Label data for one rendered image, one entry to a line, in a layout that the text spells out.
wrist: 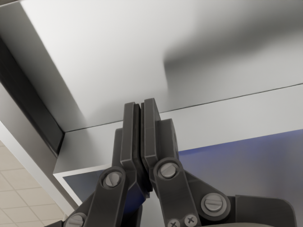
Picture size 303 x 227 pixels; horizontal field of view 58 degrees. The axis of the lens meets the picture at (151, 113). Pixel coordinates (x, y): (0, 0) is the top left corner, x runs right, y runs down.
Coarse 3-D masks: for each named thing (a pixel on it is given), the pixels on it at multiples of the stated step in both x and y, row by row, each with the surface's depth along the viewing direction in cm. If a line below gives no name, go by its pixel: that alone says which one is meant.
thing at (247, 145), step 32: (256, 96) 17; (288, 96) 16; (96, 128) 18; (192, 128) 16; (224, 128) 16; (256, 128) 15; (288, 128) 14; (64, 160) 17; (96, 160) 16; (192, 160) 21; (224, 160) 21; (256, 160) 21; (288, 160) 21; (224, 192) 24; (256, 192) 24; (288, 192) 24; (160, 224) 27
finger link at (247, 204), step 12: (240, 204) 10; (252, 204) 10; (264, 204) 10; (276, 204) 10; (288, 204) 10; (240, 216) 10; (252, 216) 10; (264, 216) 10; (276, 216) 9; (288, 216) 9
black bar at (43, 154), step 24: (0, 48) 14; (0, 72) 14; (0, 96) 14; (24, 96) 15; (0, 120) 15; (24, 120) 15; (48, 120) 17; (24, 144) 17; (48, 144) 17; (48, 168) 18
